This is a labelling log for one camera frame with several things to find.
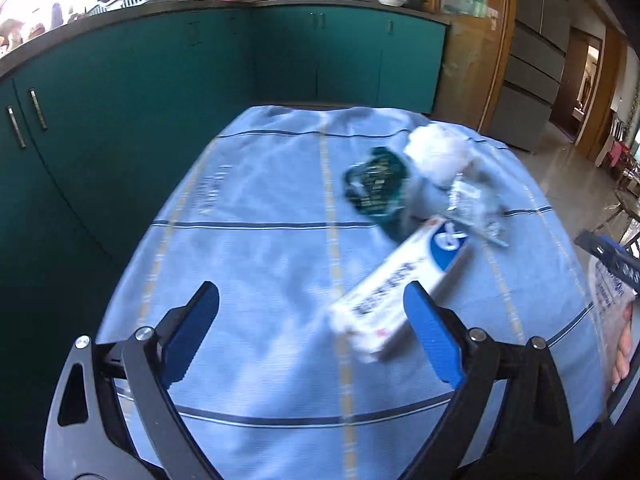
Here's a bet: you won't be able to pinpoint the white ointment box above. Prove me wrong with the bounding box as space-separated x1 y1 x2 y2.
330 216 469 361

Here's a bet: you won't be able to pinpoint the clear crinkled plastic wrapper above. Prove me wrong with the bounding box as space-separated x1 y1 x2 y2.
447 174 509 247

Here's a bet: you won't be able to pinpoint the dark green plastic bag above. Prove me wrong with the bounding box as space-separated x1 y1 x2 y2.
343 146 411 243

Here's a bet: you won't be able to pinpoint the white bag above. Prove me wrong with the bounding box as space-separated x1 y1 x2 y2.
404 122 474 188

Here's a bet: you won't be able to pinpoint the trash bin with white bag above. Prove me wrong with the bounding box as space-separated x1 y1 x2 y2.
587 256 636 400

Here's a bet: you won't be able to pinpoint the teal lower kitchen cabinets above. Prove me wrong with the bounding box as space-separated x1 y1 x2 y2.
0 0 449 411

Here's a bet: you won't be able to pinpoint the wooden bench stool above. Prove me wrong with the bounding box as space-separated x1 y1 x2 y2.
591 188 639 246

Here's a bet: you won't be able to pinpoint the light blue checked tablecloth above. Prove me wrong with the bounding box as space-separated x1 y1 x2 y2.
98 106 604 479

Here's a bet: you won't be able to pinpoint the grey multi-door refrigerator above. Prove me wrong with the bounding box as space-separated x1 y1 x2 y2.
489 0 570 152

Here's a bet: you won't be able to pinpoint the wooden glass sliding door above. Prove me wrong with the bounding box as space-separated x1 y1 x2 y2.
425 0 518 134

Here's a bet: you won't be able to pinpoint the dark casserole pot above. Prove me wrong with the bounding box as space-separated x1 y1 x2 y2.
400 0 427 12

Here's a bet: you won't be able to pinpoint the white bowl on counter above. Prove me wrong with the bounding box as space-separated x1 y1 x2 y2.
378 0 405 8

